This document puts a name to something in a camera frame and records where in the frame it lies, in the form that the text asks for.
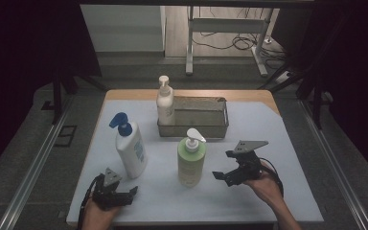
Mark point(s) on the person's right hand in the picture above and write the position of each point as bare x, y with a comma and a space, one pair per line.
268, 188

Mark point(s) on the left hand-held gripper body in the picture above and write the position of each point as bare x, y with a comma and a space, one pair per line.
108, 196

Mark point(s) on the white metal desk frame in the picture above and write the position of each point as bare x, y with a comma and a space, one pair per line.
226, 25

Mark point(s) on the white table mat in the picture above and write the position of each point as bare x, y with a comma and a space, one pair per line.
159, 201

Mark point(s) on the metal mesh basket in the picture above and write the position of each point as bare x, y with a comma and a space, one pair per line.
198, 131

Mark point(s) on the dark curtain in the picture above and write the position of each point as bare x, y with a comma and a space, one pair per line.
16, 64
354, 70

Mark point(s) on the white power strip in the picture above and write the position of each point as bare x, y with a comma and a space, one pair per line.
283, 77

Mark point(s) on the person's left hand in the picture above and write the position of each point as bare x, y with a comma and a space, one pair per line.
97, 218

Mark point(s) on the white bottle with blue pump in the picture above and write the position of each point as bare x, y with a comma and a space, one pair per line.
131, 156

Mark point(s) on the metal floor rail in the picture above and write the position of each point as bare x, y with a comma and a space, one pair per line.
335, 166
32, 172

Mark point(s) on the green pump bottle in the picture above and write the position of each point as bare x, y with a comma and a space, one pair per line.
190, 166

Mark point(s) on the black stand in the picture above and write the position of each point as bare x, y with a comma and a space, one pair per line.
316, 102
57, 96

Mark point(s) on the white cabinet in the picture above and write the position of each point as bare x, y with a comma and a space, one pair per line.
121, 28

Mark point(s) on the cream pump bottle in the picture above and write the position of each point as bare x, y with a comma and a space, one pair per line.
165, 105

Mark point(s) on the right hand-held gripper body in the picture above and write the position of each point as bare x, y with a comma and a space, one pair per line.
249, 166

